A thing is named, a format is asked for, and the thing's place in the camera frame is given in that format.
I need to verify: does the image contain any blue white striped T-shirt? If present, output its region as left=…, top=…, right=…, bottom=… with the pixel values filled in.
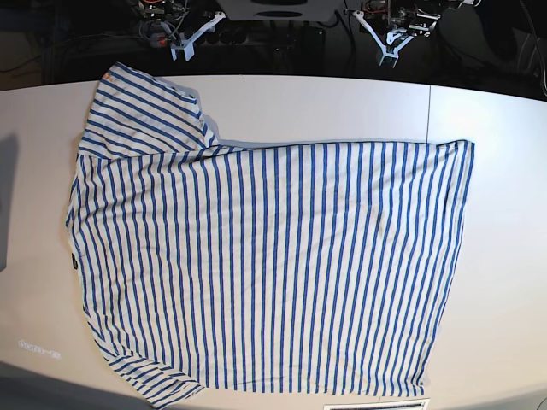
left=66, top=63, right=474, bottom=409

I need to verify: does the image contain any black power strip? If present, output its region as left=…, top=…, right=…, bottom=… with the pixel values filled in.
left=147, top=26, right=300, bottom=49

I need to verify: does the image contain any grey box at left edge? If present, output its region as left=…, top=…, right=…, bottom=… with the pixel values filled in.
left=0, top=133, right=19, bottom=271

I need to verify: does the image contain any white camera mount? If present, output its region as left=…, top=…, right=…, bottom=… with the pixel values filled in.
left=351, top=10, right=414, bottom=68
left=170, top=11, right=226, bottom=62

